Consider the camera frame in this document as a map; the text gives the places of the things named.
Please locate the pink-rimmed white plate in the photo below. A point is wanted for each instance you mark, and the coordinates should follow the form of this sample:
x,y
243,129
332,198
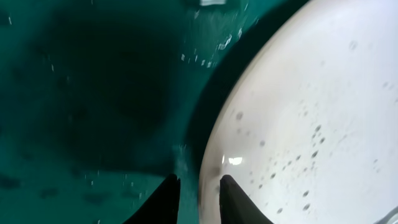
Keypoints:
x,y
309,132

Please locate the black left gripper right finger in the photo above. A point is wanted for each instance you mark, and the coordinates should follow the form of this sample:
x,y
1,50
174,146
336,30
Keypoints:
x,y
235,205

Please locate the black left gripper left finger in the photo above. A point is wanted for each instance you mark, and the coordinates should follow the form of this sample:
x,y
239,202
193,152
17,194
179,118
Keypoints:
x,y
162,206

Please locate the teal plastic tray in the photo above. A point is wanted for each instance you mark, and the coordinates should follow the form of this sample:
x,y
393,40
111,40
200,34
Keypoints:
x,y
100,100

